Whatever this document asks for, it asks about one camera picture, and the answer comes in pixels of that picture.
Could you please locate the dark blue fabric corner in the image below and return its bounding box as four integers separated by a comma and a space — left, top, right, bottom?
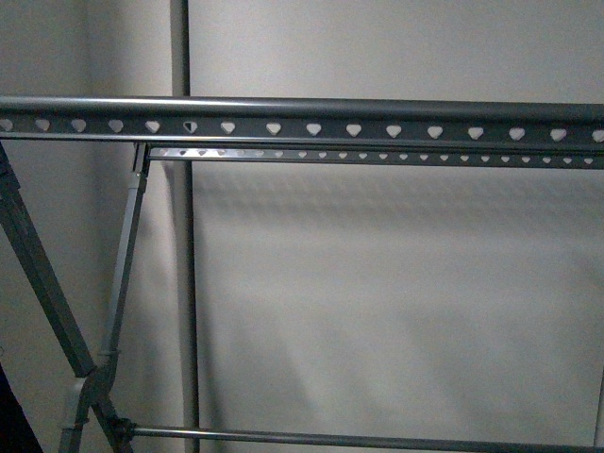
1, 370, 43, 453

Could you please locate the grey vertical wall pipe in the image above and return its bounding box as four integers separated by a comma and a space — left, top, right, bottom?
170, 1, 199, 428

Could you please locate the grey metal drying rack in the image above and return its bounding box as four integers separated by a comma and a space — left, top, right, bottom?
1, 96, 603, 452

